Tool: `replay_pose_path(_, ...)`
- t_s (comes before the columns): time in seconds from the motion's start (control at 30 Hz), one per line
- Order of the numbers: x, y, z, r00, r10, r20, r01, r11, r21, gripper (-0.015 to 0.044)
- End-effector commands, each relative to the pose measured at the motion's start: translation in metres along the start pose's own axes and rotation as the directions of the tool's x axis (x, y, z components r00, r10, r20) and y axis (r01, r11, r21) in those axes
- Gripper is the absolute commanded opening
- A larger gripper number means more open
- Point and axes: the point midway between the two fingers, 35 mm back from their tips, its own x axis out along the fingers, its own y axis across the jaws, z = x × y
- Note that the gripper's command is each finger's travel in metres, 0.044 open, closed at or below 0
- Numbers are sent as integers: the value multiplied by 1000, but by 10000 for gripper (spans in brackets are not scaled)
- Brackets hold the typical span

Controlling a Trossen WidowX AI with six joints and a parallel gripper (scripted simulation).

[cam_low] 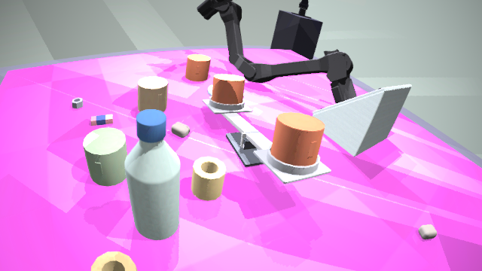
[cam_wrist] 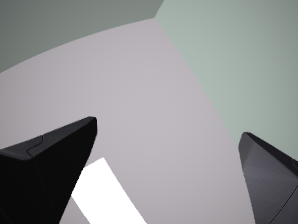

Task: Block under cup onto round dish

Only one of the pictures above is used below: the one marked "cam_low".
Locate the brown cylinder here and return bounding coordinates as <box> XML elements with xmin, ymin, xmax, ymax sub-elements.
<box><xmin>212</xmin><ymin>74</ymin><xmax>246</xmax><ymax>105</ymax></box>
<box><xmin>185</xmin><ymin>54</ymin><xmax>211</xmax><ymax>82</ymax></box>

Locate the white round disc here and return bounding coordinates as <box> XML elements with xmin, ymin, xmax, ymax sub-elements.
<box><xmin>207</xmin><ymin>85</ymin><xmax>213</xmax><ymax>96</ymax></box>

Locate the white and pink eraser with blue sleeve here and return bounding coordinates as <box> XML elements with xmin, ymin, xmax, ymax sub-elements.
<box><xmin>90</xmin><ymin>114</ymin><xmax>113</xmax><ymax>126</ymax></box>

